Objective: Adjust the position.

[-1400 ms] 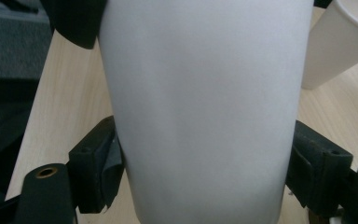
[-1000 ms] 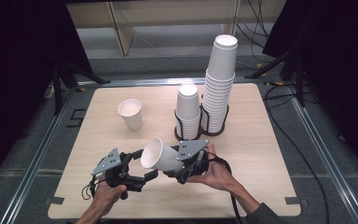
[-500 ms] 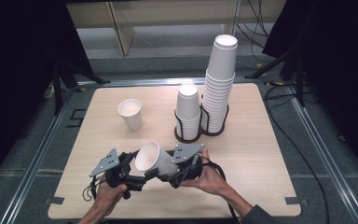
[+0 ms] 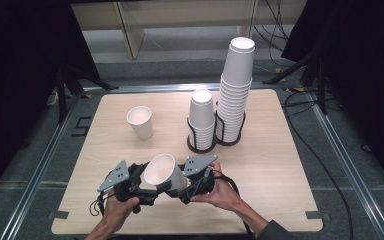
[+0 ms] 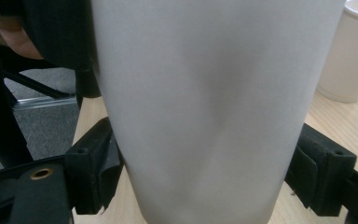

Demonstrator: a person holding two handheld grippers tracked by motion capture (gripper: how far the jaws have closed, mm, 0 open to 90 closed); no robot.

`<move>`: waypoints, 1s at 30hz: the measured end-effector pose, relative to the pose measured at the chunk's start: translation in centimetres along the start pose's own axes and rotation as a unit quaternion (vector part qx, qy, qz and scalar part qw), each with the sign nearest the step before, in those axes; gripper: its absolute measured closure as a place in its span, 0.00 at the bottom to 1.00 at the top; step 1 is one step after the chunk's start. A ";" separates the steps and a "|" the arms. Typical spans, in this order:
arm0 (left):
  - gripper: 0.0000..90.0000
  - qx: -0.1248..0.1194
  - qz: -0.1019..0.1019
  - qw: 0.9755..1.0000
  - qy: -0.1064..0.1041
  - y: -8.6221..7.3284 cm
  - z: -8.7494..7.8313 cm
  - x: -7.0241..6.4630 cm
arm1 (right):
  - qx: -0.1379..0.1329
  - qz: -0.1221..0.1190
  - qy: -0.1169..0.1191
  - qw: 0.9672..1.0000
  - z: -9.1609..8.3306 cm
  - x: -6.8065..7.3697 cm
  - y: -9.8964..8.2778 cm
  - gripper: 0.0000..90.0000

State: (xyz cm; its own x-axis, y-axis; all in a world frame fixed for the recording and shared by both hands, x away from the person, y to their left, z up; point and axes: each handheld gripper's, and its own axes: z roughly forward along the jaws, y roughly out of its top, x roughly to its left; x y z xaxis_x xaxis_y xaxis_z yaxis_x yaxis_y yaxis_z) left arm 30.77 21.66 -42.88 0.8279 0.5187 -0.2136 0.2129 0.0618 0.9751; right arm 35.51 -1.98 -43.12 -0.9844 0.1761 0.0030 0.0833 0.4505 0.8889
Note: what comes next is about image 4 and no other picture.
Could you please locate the black metal stand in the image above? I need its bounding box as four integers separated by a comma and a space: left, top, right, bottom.
262, 49, 328, 116
55, 62, 120, 124

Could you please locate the light wooden furniture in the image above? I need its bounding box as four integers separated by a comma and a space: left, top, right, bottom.
71, 0, 258, 61

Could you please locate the person's right hand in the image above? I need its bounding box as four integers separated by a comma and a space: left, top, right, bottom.
191, 161, 245, 213

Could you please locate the white paper cup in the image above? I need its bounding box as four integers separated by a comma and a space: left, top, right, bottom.
143, 153, 190, 193
126, 105, 155, 141

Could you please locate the bundle of black cables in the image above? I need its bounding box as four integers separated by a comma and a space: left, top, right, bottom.
252, 0, 292, 53

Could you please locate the person's left hand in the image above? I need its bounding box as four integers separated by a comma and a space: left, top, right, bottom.
103, 194, 141, 233

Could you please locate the tall stack of white cups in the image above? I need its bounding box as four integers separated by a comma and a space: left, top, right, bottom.
214, 36, 257, 144

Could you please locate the long black floor cable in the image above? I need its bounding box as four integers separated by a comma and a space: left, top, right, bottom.
282, 89, 355, 240

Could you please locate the dark curtain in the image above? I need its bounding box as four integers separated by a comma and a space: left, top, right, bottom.
281, 0, 384, 188
0, 0, 101, 208

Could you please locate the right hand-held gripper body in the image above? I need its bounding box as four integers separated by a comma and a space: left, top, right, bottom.
183, 154, 219, 198

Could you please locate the metal floor rail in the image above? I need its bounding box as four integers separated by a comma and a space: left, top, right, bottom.
0, 94, 81, 240
304, 89, 384, 240

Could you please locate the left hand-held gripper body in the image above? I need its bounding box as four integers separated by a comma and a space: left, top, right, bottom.
97, 160, 158, 205

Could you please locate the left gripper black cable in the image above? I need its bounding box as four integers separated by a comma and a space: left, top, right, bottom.
88, 191, 115, 218

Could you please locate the short stack of white cups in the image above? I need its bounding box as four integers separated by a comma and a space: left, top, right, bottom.
187, 89, 217, 152

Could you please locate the black wire cup holder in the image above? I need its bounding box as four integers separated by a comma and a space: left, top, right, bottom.
185, 109, 247, 155

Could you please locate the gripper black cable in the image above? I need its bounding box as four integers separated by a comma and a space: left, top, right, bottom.
88, 191, 115, 218
209, 169, 255, 240

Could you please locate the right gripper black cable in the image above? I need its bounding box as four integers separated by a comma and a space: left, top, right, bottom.
209, 169, 255, 240

